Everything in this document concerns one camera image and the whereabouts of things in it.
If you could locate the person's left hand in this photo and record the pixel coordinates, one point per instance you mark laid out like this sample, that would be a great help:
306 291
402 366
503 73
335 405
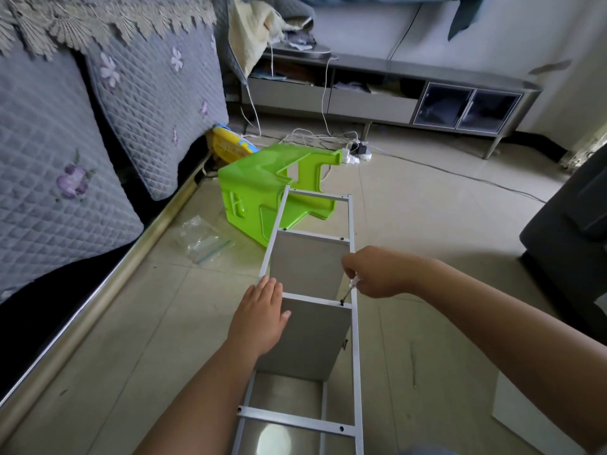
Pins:
256 322

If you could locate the person's right hand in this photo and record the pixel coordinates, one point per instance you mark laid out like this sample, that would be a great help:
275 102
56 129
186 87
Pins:
379 272

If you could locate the white wooden board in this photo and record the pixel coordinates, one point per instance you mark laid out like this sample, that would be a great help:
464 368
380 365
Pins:
308 265
531 417
308 336

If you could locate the clear plastic screw bag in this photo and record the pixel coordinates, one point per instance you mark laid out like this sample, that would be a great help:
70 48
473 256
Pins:
202 239

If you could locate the white metal frame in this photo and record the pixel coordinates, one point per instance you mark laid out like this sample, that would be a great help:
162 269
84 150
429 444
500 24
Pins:
294 421
323 417

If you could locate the person's left forearm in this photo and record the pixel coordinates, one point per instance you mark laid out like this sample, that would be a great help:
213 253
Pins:
194 407

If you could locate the person's right forearm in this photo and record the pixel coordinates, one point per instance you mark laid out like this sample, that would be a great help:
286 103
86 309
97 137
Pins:
512 346

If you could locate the white power strip with plugs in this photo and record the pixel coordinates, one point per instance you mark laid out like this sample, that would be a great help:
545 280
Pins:
360 151

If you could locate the green plastic stool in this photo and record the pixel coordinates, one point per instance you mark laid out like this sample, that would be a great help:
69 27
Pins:
256 194

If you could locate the yellow plastic basket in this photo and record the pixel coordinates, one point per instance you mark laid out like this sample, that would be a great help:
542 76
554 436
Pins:
230 142

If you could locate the grey marble TV cabinet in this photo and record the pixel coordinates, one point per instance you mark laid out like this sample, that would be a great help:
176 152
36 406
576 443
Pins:
398 90

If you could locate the grey sofa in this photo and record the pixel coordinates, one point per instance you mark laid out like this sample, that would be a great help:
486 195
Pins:
574 251

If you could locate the patterned beige curtain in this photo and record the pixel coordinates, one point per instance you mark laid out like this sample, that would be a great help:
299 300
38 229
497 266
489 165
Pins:
586 147

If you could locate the grey textured furniture cover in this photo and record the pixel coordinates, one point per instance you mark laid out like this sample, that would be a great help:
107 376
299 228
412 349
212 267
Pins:
76 147

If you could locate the blue cloth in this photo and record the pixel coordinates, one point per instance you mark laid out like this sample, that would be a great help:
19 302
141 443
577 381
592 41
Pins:
379 0

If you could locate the pile of pale cloth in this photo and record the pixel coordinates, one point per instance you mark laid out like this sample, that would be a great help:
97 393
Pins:
256 28

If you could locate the chrome metal base rail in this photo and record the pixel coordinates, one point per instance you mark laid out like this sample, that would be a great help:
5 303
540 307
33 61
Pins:
95 298

